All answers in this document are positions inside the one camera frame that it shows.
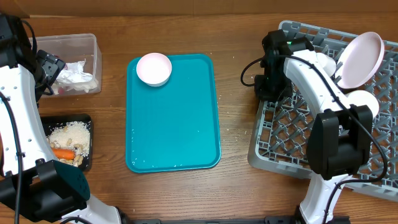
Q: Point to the small white tissue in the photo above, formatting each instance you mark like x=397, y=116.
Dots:
x=79, y=83

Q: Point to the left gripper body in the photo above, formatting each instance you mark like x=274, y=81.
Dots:
x=50, y=66

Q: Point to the white bowl with rice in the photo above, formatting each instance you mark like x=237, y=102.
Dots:
x=364, y=98

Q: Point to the pink bowl with peanuts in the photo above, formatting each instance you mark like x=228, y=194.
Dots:
x=154, y=69

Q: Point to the orange carrot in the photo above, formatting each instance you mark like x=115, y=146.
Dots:
x=63, y=153

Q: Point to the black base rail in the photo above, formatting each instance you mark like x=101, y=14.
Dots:
x=211, y=221

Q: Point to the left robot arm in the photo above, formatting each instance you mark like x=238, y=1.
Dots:
x=35, y=184

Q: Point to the teal serving tray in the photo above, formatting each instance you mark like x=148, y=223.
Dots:
x=174, y=126

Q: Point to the white round plate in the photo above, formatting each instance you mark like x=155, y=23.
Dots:
x=360, y=60

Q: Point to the grey dishwasher rack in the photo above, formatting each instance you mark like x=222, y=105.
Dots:
x=280, y=133

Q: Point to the large white tissue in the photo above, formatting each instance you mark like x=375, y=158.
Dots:
x=74, y=73

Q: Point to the black plastic tray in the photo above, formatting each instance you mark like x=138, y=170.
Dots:
x=56, y=121

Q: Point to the rice and peanut pile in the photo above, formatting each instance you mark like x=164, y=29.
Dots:
x=74, y=136

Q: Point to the white paper cup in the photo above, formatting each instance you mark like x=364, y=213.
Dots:
x=327, y=64

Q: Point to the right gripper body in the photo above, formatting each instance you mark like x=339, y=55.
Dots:
x=274, y=85

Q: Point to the clear plastic bin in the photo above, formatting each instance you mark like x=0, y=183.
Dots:
x=73, y=48

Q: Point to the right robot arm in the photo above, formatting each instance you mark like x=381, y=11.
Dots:
x=338, y=144

